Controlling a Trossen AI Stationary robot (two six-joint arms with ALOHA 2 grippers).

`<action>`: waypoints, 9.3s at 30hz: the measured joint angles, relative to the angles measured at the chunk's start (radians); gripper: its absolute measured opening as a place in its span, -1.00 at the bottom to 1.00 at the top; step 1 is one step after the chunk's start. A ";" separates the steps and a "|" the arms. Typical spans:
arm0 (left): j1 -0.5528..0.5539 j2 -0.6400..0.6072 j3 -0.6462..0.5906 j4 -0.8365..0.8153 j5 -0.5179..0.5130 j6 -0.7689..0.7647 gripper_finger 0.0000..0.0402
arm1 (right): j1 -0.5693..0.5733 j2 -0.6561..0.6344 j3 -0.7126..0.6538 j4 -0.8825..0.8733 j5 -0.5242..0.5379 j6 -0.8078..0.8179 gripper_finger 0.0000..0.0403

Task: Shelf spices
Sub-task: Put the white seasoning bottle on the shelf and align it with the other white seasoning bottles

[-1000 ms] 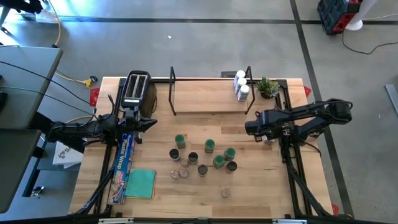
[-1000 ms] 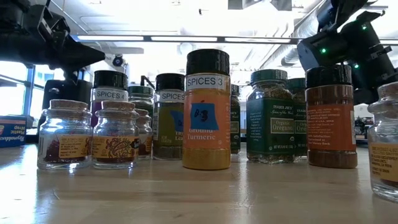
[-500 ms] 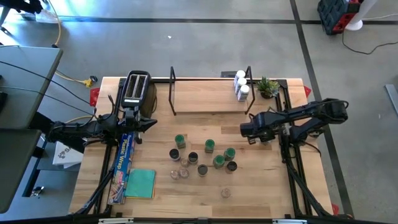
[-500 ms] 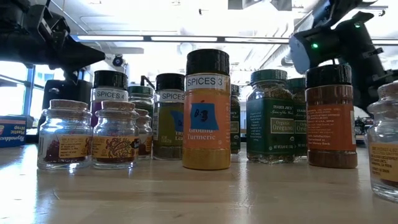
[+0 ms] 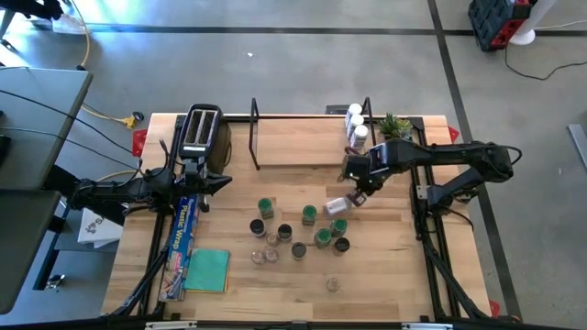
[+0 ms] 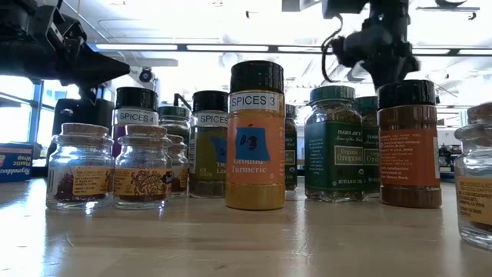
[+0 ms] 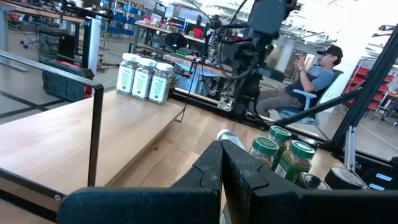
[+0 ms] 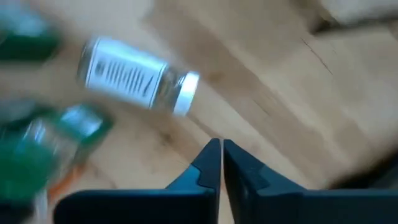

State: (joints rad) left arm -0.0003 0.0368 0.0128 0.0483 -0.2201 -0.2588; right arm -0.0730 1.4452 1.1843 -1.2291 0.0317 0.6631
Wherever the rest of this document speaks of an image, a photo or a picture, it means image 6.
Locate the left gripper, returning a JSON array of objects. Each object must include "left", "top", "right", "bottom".
[{"left": 34, "top": 2, "right": 131, "bottom": 88}]

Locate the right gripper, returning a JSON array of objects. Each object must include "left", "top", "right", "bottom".
[{"left": 332, "top": 28, "right": 421, "bottom": 92}]

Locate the black-lid jar labelled spices four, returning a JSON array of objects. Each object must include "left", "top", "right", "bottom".
[{"left": 111, "top": 86, "right": 159, "bottom": 159}]

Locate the green-lid glass spice jar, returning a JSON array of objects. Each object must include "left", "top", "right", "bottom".
[
  {"left": 158, "top": 105, "right": 192, "bottom": 155},
  {"left": 284, "top": 104, "right": 299, "bottom": 192}
]

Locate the green-lid oregano spice jar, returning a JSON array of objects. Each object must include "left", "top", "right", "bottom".
[
  {"left": 355, "top": 95, "right": 381, "bottom": 197},
  {"left": 304, "top": 85, "right": 366, "bottom": 204}
]

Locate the black-lid brown spice jar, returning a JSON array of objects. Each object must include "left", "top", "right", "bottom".
[{"left": 376, "top": 79, "right": 443, "bottom": 209}]

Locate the black-lid thyme leaves jar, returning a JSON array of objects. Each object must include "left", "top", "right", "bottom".
[{"left": 187, "top": 90, "right": 231, "bottom": 199}]

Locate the black-lid orange turmeric jar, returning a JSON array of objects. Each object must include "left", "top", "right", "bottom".
[{"left": 224, "top": 60, "right": 287, "bottom": 212}]

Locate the black two-slot toaster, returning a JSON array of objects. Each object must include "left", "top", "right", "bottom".
[{"left": 45, "top": 98, "right": 116, "bottom": 159}]

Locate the small cork-stoppered glass jar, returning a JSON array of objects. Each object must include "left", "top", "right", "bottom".
[
  {"left": 165, "top": 133, "right": 190, "bottom": 199},
  {"left": 454, "top": 102, "right": 492, "bottom": 251},
  {"left": 45, "top": 122, "right": 115, "bottom": 211},
  {"left": 114, "top": 123, "right": 173, "bottom": 211}
]

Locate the blue plastic wrap box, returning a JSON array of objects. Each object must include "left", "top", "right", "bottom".
[{"left": 0, "top": 142, "right": 35, "bottom": 184}]

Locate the black dome camera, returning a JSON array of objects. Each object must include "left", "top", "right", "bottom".
[{"left": 138, "top": 67, "right": 155, "bottom": 84}]

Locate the black overhead light rail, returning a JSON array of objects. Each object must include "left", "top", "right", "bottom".
[{"left": 87, "top": 42, "right": 492, "bottom": 57}]

